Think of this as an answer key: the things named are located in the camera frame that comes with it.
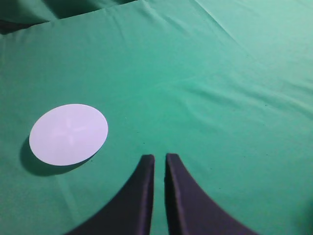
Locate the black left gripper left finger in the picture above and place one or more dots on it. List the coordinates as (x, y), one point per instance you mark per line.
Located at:
(130, 211)

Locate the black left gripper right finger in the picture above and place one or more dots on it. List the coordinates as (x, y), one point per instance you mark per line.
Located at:
(189, 210)

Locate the white round plate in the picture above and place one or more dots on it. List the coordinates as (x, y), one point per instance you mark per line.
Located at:
(68, 134)

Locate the green table cloth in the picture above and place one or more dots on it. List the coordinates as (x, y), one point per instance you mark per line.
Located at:
(226, 84)

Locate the green backdrop curtain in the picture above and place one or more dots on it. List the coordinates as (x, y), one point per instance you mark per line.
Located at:
(20, 14)

